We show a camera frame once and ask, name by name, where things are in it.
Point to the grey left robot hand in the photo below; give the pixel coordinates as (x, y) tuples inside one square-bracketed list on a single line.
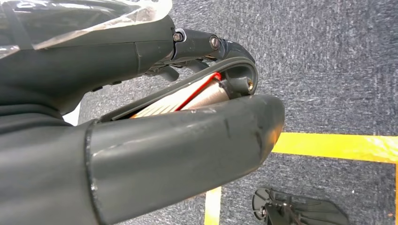
[(155, 149)]

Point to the white robot body panel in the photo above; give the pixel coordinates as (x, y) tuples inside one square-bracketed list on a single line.
[(74, 118)]

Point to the clear plastic film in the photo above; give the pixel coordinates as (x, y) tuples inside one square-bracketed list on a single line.
[(93, 18)]

